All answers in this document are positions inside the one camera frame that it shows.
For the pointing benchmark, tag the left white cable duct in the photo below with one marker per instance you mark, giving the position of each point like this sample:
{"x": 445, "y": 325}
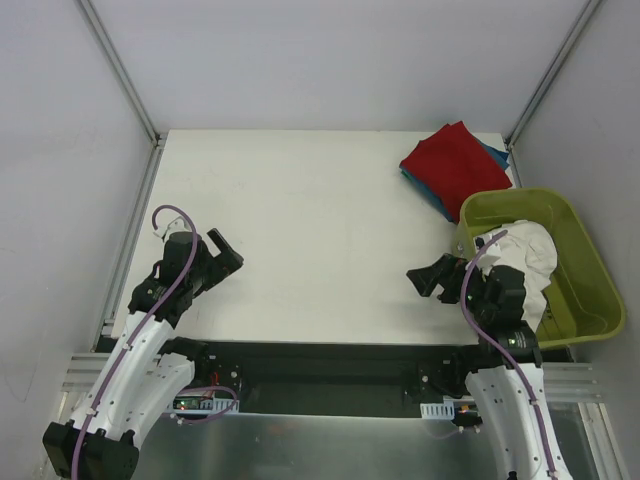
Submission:
{"x": 198, "y": 405}

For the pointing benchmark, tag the folded blue t-shirt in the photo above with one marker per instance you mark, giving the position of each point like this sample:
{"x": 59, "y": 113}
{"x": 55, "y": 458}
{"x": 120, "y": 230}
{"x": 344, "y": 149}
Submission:
{"x": 500, "y": 158}

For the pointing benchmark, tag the right white cable duct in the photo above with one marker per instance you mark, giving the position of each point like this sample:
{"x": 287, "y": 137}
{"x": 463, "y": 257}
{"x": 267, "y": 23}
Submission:
{"x": 443, "y": 411}

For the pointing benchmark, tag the olive green plastic bin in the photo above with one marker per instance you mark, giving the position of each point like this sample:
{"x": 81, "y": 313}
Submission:
{"x": 583, "y": 303}

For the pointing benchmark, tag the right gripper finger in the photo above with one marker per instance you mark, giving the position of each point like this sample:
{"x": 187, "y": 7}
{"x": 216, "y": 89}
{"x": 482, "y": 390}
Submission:
{"x": 448, "y": 263}
{"x": 426, "y": 280}

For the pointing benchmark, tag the left aluminium frame post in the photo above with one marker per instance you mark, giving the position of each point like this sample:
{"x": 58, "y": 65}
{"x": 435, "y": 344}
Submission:
{"x": 98, "y": 30}

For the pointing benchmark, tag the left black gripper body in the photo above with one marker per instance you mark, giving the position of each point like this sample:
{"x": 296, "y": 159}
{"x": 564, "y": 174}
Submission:
{"x": 211, "y": 265}

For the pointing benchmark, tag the aluminium frame post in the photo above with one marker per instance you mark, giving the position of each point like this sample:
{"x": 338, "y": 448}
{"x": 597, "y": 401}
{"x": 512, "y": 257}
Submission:
{"x": 566, "y": 47}
{"x": 98, "y": 30}

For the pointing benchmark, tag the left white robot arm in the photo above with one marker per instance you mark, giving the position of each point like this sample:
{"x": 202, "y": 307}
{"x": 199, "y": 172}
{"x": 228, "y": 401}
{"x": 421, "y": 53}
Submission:
{"x": 151, "y": 372}

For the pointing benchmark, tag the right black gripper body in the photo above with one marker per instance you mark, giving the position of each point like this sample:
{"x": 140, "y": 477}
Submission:
{"x": 451, "y": 278}

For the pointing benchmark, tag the white and green t-shirt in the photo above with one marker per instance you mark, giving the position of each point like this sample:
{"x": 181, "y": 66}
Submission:
{"x": 527, "y": 247}

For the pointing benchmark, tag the right aluminium frame post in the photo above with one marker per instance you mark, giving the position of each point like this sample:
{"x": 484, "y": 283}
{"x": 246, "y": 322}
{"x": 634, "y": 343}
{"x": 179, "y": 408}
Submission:
{"x": 566, "y": 47}

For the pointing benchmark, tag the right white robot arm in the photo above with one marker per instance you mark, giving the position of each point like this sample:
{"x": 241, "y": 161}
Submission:
{"x": 502, "y": 373}

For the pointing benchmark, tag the white cable duct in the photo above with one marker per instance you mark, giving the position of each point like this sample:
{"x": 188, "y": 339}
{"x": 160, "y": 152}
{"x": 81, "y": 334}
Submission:
{"x": 443, "y": 411}
{"x": 198, "y": 405}

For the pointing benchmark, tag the aluminium front rail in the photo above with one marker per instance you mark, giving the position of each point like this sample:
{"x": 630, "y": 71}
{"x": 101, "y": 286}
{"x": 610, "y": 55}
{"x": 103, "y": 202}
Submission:
{"x": 564, "y": 382}

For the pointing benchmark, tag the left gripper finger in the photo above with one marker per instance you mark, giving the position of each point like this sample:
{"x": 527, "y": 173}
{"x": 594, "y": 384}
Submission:
{"x": 225, "y": 250}
{"x": 227, "y": 263}

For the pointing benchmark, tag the folded red t-shirt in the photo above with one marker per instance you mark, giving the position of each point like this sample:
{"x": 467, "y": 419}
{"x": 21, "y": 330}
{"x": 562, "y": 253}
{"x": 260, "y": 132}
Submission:
{"x": 455, "y": 166}

